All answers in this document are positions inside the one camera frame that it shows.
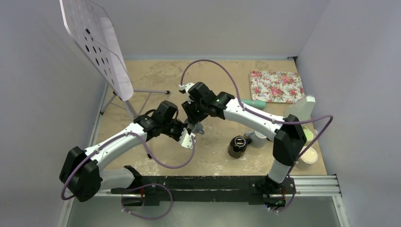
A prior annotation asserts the black mug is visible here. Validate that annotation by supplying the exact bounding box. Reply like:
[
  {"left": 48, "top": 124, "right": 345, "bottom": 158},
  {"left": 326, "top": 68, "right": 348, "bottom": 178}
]
[{"left": 227, "top": 136, "right": 252, "bottom": 159}]

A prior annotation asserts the light grey mug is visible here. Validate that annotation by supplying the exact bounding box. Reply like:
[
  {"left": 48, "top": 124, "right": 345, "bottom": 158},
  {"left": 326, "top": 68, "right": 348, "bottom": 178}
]
[{"left": 244, "top": 131, "right": 271, "bottom": 148}]

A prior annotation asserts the grey mug with lettering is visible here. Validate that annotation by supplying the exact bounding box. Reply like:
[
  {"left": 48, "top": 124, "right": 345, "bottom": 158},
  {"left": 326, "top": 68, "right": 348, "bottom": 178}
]
[{"left": 188, "top": 122, "right": 205, "bottom": 135}]

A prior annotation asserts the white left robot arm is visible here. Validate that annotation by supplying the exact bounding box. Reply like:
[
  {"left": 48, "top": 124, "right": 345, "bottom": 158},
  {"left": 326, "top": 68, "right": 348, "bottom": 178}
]
[{"left": 59, "top": 101, "right": 196, "bottom": 202}]

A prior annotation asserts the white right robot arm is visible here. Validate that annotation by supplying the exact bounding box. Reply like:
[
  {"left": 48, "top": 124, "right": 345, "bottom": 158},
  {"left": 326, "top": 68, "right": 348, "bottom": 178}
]
[{"left": 179, "top": 82, "right": 306, "bottom": 192}]

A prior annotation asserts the green mug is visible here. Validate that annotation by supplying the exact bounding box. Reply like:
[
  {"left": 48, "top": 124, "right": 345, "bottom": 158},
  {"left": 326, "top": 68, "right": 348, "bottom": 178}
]
[{"left": 303, "top": 128, "right": 314, "bottom": 146}]

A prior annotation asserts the cream mug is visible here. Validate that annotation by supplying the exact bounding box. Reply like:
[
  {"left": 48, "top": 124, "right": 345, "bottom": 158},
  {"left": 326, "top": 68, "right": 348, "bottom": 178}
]
[{"left": 295, "top": 148, "right": 319, "bottom": 170}]

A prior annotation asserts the lilac tripod stand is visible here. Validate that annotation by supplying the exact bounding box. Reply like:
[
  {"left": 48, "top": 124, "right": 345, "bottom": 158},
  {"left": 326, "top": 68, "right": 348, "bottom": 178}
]
[{"left": 99, "top": 89, "right": 171, "bottom": 159}]

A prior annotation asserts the mint green tube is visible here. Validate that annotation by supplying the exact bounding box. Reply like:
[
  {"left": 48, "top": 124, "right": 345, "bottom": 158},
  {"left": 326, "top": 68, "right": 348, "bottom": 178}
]
[{"left": 241, "top": 99, "right": 266, "bottom": 110}]

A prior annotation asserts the floral tray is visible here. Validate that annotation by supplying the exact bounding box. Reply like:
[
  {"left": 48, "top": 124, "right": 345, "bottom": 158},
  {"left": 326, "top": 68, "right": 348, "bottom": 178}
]
[{"left": 249, "top": 71, "right": 305, "bottom": 103}]

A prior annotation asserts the white box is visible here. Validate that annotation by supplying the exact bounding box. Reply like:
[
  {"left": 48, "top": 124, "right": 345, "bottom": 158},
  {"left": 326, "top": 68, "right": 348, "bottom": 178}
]
[{"left": 284, "top": 96, "right": 316, "bottom": 121}]

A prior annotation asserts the perforated calibration board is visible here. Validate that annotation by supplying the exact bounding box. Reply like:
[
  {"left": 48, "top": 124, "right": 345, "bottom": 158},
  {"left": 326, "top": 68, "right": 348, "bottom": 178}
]
[{"left": 60, "top": 0, "right": 134, "bottom": 101}]

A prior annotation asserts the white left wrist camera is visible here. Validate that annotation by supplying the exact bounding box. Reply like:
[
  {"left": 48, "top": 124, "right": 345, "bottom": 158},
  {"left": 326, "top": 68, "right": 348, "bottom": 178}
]
[{"left": 178, "top": 131, "right": 196, "bottom": 149}]

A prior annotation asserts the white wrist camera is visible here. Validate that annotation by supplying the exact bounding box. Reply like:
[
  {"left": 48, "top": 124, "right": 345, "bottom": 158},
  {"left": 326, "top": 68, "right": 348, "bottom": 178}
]
[
  {"left": 178, "top": 83, "right": 194, "bottom": 94},
  {"left": 178, "top": 131, "right": 196, "bottom": 149}
]

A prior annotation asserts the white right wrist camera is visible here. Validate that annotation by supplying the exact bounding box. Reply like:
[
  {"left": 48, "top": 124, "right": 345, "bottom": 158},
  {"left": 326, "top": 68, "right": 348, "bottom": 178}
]
[{"left": 178, "top": 83, "right": 194, "bottom": 94}]

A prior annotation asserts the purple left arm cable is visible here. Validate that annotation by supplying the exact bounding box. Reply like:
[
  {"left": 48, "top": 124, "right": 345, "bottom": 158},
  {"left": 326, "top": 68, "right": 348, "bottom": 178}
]
[{"left": 61, "top": 131, "right": 196, "bottom": 201}]

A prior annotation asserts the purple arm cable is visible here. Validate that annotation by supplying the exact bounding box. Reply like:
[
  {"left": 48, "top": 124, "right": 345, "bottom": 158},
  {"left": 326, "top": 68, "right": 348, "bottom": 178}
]
[
  {"left": 179, "top": 59, "right": 334, "bottom": 170},
  {"left": 61, "top": 131, "right": 196, "bottom": 201}
]

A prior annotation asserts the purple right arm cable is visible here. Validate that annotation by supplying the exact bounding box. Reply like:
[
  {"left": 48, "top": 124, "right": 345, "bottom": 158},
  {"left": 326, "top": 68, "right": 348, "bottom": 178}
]
[{"left": 179, "top": 59, "right": 334, "bottom": 170}]

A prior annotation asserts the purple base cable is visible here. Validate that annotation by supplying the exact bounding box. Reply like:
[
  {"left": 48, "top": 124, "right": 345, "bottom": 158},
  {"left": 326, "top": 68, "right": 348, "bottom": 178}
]
[{"left": 121, "top": 183, "right": 174, "bottom": 220}]

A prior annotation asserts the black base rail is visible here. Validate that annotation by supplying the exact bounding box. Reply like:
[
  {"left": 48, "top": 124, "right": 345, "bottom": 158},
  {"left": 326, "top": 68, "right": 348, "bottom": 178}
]
[{"left": 111, "top": 175, "right": 296, "bottom": 208}]

